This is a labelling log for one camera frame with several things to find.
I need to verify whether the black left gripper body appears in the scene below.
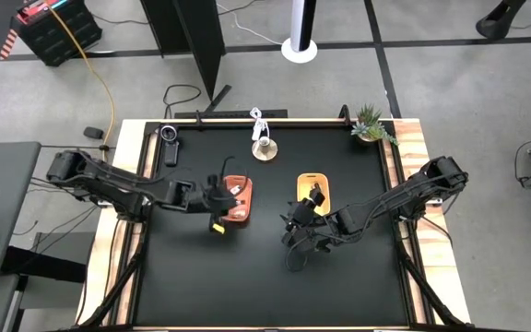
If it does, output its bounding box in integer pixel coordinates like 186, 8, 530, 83
191, 182, 240, 223

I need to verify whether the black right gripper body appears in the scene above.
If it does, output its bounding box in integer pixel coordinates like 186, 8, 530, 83
281, 197, 332, 254

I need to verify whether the orange plastic bin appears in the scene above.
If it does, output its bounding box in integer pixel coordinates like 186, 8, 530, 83
221, 174, 254, 224

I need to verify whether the yellow plastic bin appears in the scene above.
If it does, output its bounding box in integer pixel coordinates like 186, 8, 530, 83
296, 172, 332, 217

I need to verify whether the round wooden disc base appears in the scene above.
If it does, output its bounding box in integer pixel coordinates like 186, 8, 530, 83
251, 136, 278, 162

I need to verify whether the black webcam with round lens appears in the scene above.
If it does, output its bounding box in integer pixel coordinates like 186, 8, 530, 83
159, 124, 181, 168

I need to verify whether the black power strip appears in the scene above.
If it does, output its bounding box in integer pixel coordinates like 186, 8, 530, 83
174, 109, 289, 120

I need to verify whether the dark plant pot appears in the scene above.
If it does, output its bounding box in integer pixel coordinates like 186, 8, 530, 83
356, 132, 380, 147

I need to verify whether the green succulent plant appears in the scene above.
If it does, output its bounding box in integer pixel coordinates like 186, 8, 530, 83
350, 103, 400, 147

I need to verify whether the light wooden table border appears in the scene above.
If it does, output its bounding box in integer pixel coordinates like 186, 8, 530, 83
75, 117, 473, 332

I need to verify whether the black partition panel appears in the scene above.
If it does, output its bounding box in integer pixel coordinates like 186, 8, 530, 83
139, 0, 232, 114

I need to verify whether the white and black pole stand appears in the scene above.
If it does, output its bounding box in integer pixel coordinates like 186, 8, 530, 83
280, 0, 318, 65

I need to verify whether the grey desk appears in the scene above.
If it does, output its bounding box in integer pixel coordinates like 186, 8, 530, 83
0, 141, 42, 283

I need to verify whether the red and black equipment crate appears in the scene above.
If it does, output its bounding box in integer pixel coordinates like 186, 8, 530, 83
15, 0, 103, 67

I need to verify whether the black stand foot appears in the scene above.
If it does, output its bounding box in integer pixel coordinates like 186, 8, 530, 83
475, 0, 528, 42

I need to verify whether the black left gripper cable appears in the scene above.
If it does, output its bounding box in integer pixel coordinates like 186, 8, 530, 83
221, 155, 250, 197

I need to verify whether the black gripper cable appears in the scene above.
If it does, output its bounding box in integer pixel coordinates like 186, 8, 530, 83
285, 237, 311, 273
221, 155, 250, 197

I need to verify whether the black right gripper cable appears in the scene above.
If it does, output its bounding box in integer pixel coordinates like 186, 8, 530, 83
285, 237, 311, 273

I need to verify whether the white adapter with cable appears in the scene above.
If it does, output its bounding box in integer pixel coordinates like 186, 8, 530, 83
249, 107, 269, 142

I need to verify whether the black floor cable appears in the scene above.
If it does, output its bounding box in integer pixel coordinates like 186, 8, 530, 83
161, 84, 203, 119

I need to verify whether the yellow cable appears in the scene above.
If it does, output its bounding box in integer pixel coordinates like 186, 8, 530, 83
46, 0, 117, 145

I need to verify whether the white floor cable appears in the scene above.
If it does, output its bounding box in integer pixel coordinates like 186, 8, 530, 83
216, 2, 285, 46

